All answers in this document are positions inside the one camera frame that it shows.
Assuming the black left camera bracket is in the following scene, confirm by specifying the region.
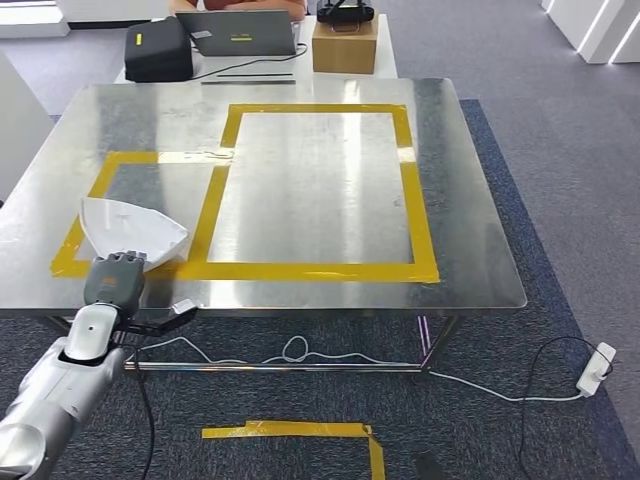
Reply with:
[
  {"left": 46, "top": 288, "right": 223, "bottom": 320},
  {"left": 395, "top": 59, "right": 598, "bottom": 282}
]
[{"left": 117, "top": 303, "right": 200, "bottom": 339}]

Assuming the grey laptop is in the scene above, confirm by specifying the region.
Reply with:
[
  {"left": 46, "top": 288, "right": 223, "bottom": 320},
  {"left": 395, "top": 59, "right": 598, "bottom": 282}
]
[{"left": 174, "top": 9, "right": 302, "bottom": 58}]

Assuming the person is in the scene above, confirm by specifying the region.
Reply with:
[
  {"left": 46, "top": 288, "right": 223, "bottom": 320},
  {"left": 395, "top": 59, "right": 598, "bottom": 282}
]
[{"left": 168, "top": 0, "right": 307, "bottom": 22}]

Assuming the black right camera bracket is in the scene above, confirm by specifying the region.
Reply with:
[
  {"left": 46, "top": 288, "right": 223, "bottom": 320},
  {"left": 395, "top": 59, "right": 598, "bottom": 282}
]
[{"left": 412, "top": 451, "right": 446, "bottom": 480}]

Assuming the brown cardboard box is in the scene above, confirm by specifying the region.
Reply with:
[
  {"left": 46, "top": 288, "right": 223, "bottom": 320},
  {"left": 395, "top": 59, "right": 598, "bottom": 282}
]
[{"left": 311, "top": 16, "right": 380, "bottom": 76}]

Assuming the white cabinet block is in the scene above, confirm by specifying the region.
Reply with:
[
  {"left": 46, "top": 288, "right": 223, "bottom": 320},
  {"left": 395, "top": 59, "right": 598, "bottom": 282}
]
[{"left": 0, "top": 51, "right": 54, "bottom": 205}]

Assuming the black power cable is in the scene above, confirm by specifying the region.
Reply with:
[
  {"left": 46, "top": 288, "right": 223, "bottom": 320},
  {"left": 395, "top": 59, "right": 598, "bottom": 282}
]
[{"left": 517, "top": 336, "right": 615, "bottom": 480}]

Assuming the steel workbench table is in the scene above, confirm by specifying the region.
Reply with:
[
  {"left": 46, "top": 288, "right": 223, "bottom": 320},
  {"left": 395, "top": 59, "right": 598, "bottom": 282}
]
[{"left": 0, "top": 78, "right": 528, "bottom": 380}]

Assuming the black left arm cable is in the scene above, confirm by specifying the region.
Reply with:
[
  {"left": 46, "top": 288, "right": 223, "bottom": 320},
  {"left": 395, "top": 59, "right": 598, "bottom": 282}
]
[{"left": 131, "top": 344, "right": 156, "bottom": 480}]

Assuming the black handheld controller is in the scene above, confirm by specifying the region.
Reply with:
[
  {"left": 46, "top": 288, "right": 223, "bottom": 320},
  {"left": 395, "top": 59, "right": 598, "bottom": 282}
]
[{"left": 315, "top": 0, "right": 376, "bottom": 33}]

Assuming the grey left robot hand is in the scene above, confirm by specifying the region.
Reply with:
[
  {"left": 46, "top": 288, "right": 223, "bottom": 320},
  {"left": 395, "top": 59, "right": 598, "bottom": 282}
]
[{"left": 83, "top": 250, "right": 147, "bottom": 316}]

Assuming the white power strip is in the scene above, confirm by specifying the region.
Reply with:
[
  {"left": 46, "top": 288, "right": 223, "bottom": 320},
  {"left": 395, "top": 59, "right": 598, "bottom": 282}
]
[{"left": 576, "top": 342, "right": 617, "bottom": 399}]

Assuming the black laptop cable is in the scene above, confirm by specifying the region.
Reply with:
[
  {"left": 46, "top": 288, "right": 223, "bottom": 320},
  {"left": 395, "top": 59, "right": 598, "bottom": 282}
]
[{"left": 192, "top": 42, "right": 309, "bottom": 82}]

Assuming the black zip case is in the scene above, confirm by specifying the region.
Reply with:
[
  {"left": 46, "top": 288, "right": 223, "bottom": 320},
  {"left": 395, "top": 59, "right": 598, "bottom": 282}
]
[{"left": 123, "top": 15, "right": 195, "bottom": 85}]

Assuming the white power cable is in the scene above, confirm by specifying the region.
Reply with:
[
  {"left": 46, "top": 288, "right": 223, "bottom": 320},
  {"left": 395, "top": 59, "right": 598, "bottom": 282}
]
[{"left": 134, "top": 334, "right": 586, "bottom": 404}]

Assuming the white curved plastic part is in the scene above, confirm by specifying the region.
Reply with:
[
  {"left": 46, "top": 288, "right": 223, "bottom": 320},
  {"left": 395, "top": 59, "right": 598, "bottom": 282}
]
[{"left": 79, "top": 196, "right": 191, "bottom": 273}]

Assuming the white desk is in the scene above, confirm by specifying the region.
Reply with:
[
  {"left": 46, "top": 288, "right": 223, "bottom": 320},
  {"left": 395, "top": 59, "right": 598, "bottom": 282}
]
[{"left": 113, "top": 13, "right": 399, "bottom": 87}]

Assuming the white lit display plinth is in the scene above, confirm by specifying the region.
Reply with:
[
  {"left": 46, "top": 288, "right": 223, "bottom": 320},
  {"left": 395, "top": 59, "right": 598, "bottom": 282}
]
[
  {"left": 540, "top": 0, "right": 640, "bottom": 66},
  {"left": 0, "top": 0, "right": 71, "bottom": 39}
]

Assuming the black camera bracket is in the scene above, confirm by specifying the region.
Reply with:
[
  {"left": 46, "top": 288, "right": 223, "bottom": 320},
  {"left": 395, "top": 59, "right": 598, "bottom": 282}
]
[
  {"left": 117, "top": 303, "right": 200, "bottom": 339},
  {"left": 412, "top": 451, "right": 446, "bottom": 480}
]

